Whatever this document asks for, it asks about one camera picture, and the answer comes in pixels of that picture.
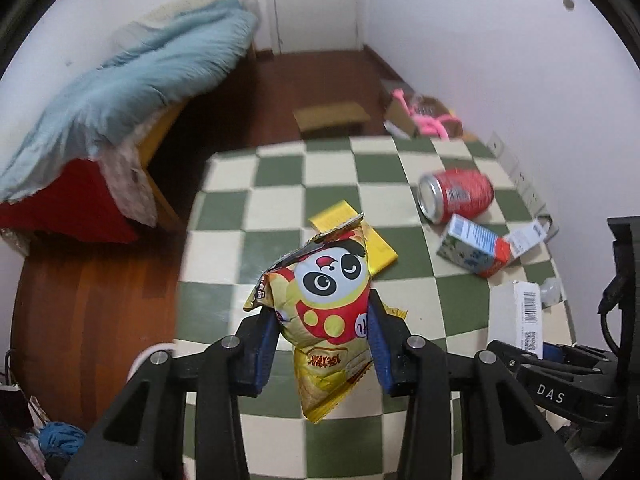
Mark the yellow panda snack packet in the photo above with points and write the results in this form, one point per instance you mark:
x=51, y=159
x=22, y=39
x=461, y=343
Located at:
x=325, y=310

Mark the red bed sheet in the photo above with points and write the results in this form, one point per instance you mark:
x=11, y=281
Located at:
x=70, y=200

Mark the blue jacket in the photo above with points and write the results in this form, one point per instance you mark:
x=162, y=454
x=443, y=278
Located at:
x=62, y=437

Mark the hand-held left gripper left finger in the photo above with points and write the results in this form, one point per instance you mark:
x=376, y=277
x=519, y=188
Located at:
x=262, y=355

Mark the light blue duvet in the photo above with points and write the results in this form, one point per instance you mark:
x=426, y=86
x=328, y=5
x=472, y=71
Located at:
x=130, y=85

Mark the pink plush toy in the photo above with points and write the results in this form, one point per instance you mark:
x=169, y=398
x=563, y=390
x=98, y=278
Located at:
x=427, y=122

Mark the clear plastic wrapper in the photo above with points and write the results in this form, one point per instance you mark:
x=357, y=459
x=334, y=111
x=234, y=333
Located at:
x=552, y=292

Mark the blue white drink carton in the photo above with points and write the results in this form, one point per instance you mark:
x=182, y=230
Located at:
x=472, y=247

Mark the cream headboard cushion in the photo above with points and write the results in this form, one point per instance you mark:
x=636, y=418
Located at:
x=200, y=0

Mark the row of wall sockets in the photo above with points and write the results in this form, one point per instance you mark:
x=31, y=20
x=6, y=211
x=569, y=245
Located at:
x=520, y=175

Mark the small cardboard stool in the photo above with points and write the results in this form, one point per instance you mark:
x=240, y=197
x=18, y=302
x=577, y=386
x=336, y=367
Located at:
x=327, y=115

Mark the green checkered tablecloth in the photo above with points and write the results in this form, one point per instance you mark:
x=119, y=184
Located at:
x=280, y=175

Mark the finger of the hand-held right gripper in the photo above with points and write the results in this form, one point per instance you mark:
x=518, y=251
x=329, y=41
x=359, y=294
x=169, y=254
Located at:
x=575, y=357
x=550, y=392

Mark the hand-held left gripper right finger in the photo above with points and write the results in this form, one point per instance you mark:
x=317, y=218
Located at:
x=382, y=365

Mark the grey diamond pattern mattress pad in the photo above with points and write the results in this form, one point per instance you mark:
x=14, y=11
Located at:
x=132, y=185

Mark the red drink can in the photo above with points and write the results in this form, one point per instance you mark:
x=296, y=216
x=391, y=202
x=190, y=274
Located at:
x=462, y=192

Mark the white barcode box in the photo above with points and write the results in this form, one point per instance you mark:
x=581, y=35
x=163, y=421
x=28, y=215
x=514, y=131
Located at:
x=512, y=310

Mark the wooden bed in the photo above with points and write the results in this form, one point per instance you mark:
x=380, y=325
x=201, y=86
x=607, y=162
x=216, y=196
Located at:
x=160, y=125

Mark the white door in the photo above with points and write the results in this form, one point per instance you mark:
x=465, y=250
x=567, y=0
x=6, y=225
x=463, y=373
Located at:
x=315, y=5

